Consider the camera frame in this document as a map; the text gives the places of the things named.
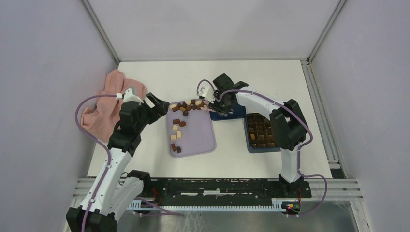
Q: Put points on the lilac tray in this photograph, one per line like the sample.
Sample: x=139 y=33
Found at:
x=189 y=130

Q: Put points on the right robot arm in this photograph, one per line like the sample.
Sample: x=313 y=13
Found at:
x=289 y=127

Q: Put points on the blue chocolate box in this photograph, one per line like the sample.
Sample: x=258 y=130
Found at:
x=259 y=136

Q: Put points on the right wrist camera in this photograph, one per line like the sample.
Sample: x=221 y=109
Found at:
x=206 y=93

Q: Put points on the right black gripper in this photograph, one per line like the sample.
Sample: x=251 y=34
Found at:
x=223 y=111

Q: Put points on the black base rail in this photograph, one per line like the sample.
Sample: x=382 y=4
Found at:
x=222 y=192

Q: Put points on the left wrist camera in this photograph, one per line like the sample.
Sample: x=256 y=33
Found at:
x=131 y=94

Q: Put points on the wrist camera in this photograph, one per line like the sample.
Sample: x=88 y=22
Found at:
x=131 y=94
x=206 y=93

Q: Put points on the dark blue box lid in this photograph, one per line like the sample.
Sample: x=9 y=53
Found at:
x=239 y=112

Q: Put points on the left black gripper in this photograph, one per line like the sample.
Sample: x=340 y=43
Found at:
x=160 y=110

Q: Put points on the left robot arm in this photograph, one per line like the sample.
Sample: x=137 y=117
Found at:
x=104 y=204

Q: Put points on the pink cloth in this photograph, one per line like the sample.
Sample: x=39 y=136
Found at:
x=100 y=122

